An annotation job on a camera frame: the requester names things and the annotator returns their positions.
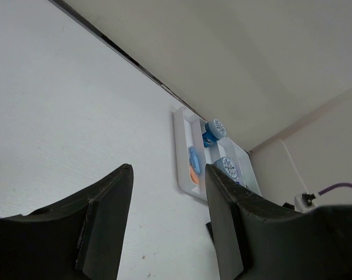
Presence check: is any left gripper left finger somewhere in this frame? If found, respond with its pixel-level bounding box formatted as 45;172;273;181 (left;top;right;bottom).
0;164;133;279

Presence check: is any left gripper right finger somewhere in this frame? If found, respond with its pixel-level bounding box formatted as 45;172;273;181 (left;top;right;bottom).
205;164;352;279

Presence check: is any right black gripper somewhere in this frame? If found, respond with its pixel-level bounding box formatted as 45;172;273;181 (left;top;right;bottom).
206;202;295;240

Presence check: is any orange correction tape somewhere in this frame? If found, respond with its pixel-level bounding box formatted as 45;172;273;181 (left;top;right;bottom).
189;166;199;185

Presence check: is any blue putty jar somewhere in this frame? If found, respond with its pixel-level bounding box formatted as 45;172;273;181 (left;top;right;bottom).
213;156;238;181
202;118;227;148

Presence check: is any blue correction tape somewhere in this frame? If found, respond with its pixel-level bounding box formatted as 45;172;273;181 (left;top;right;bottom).
188;146;200;175

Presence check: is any white plastic organizer tray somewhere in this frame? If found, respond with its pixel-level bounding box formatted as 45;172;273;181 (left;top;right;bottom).
173;107;261;201

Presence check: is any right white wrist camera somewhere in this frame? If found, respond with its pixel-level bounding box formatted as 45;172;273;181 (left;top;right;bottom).
294;192;320;213

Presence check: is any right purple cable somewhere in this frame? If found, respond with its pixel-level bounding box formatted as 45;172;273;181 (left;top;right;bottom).
317;182;352;197

